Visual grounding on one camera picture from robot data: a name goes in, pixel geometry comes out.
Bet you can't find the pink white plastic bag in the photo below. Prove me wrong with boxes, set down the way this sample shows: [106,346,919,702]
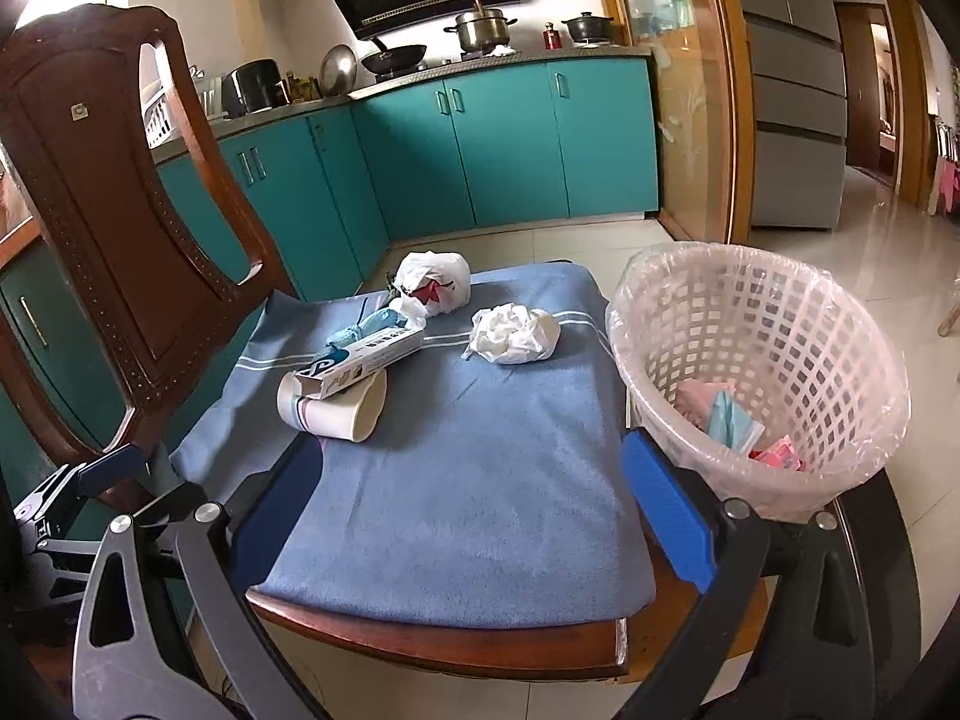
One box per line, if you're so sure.
[675,379,732,422]

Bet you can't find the black air fryer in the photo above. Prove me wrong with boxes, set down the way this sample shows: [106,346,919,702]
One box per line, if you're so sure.
[221,60,286,117]

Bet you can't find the steel pot lid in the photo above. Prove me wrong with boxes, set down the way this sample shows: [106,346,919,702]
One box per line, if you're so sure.
[319,43,359,97]

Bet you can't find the pink hanging cloth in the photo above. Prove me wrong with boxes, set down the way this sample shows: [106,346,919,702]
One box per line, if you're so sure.
[934,157,960,215]

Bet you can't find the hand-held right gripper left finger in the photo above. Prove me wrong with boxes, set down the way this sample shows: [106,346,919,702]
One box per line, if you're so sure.
[71,435,332,720]

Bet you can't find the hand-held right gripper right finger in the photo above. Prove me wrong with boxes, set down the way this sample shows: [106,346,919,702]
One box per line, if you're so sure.
[615,427,880,720]

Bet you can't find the black wok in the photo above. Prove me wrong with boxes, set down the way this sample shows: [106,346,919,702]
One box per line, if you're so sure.
[360,36,428,76]

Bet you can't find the white plastic mesh basket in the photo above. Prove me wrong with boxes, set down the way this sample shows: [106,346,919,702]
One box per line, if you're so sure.
[606,241,911,524]

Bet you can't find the white plastic bag red print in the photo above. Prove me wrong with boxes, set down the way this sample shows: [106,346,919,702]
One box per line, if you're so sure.
[390,250,473,316]

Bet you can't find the dark wooden chair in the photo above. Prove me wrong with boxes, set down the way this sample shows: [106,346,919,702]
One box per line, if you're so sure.
[0,4,773,683]

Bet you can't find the white dish rack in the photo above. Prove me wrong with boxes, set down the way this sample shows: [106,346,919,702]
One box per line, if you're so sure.
[146,86,203,149]

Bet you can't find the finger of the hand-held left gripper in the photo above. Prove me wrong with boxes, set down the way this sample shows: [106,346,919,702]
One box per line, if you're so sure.
[26,532,104,616]
[13,444,151,535]

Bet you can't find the black lidded pot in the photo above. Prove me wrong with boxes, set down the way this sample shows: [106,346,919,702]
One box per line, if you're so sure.
[561,11,616,44]

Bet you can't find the blue white wrapper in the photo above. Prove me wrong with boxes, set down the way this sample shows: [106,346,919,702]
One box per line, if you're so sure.
[705,390,766,456]

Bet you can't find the pink packet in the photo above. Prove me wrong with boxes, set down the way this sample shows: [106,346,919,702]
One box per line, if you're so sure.
[750,435,807,470]

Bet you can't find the steel stock pot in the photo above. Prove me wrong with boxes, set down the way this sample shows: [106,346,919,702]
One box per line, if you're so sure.
[444,0,520,55]

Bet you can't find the white toothpaste box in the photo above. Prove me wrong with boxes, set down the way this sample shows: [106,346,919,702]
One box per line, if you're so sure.
[292,326,427,400]

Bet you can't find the teal stove cabinet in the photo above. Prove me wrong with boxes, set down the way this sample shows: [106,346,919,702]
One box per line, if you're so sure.
[352,56,661,241]

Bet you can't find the white paper cup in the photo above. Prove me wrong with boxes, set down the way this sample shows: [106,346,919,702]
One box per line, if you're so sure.
[277,370,389,443]

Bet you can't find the blue striped seat cushion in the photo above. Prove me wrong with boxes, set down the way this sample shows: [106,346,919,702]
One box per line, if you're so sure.
[171,262,653,627]

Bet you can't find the teal side cabinet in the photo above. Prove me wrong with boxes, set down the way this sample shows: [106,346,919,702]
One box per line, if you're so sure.
[0,105,391,511]

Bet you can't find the grey refrigerator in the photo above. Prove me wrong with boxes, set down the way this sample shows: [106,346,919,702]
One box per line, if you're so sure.
[739,0,848,230]

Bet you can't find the white crumpled tissue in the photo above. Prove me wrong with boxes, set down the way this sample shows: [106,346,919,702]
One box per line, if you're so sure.
[461,304,561,366]

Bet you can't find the wood framed glass door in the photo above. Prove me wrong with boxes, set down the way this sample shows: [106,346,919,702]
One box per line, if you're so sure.
[585,0,751,245]

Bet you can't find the light blue plastic bag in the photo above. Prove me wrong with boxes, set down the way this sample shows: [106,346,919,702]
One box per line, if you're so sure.
[325,307,428,352]

